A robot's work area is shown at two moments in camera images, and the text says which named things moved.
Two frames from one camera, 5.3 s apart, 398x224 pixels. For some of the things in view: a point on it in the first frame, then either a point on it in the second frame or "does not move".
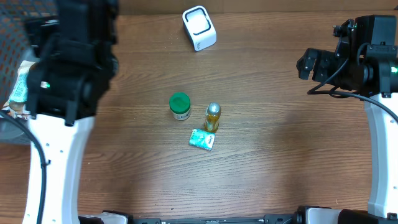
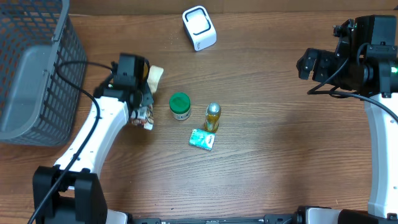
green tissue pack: [202, 139] does not move
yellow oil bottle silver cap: [212, 117] does not move
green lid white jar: [180, 106] does not move
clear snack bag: [20, 111] → [143, 116]
